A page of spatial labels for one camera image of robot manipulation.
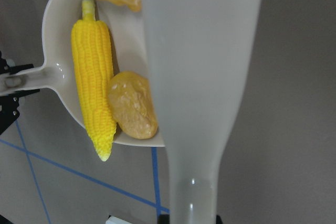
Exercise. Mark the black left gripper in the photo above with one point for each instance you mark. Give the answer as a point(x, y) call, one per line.
point(10, 102)

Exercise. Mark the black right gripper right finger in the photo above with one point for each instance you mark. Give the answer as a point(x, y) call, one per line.
point(165, 219)

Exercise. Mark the yellow corn cob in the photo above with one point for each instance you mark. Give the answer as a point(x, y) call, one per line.
point(92, 63)

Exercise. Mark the brown potato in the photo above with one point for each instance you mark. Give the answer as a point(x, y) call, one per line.
point(131, 104)

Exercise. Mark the beige hand brush black bristles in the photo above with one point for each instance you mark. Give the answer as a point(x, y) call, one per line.
point(198, 57)

